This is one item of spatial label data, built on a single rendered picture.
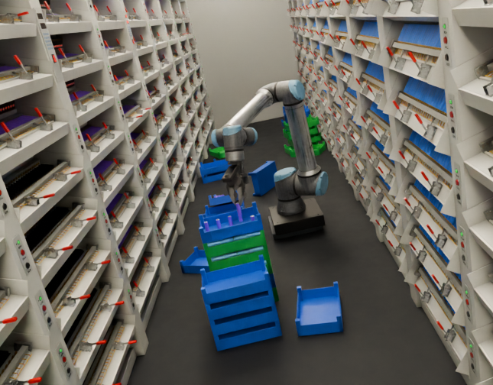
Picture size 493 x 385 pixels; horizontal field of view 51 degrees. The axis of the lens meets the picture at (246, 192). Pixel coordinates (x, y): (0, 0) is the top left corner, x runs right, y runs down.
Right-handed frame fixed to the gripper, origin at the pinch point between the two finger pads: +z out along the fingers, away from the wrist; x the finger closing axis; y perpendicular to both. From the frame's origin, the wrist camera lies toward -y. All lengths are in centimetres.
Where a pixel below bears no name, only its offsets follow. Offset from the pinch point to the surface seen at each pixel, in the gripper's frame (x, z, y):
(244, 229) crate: -2.2, 12.9, 1.0
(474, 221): -106, 0, -64
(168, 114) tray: 125, -58, 133
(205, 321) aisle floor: 22, 58, -5
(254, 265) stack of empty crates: -7.4, 29.3, -3.5
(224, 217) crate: 15.1, 8.5, 12.9
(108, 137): 62, -38, -12
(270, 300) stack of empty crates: -19.9, 41.6, -16.1
